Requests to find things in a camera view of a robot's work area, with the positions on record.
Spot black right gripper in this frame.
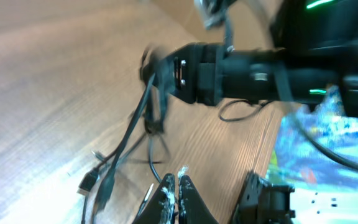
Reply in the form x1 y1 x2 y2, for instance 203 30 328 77
139 43 225 106

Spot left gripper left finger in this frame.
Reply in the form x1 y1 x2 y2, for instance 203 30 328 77
132 174 176 224

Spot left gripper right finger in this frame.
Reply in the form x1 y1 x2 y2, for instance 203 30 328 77
177 166 218 224

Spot black USB cable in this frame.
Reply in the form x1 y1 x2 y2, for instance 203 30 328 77
76 46 173 224

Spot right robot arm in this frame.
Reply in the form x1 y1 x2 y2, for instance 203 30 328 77
140 0 358 118

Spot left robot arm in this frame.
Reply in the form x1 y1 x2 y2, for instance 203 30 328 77
133 166 358 224

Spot black right camera cable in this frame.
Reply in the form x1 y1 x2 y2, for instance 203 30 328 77
218 0 358 177

